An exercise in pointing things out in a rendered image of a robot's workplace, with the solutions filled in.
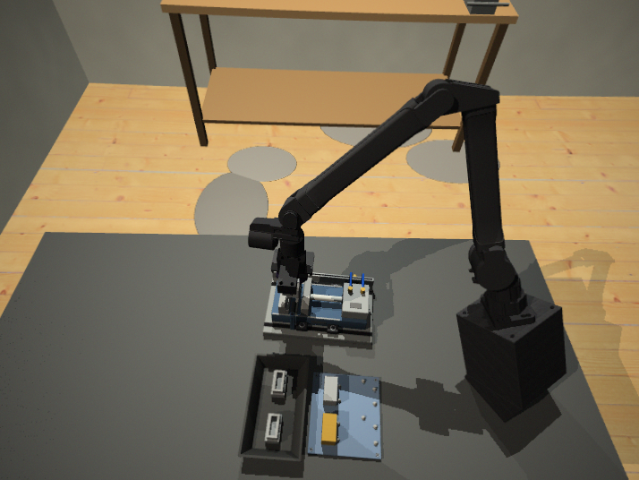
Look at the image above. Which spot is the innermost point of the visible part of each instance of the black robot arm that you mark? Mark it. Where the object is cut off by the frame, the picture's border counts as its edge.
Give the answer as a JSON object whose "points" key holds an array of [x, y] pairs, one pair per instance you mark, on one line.
{"points": [[506, 302]]}

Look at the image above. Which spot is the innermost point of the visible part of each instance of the yellow block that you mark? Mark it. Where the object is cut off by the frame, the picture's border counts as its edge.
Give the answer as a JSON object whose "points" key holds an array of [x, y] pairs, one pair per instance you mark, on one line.
{"points": [[329, 429]]}

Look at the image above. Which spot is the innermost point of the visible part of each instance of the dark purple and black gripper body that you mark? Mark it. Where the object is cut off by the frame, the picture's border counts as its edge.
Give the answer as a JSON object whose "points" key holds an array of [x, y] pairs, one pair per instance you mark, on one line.
{"points": [[308, 268]]}

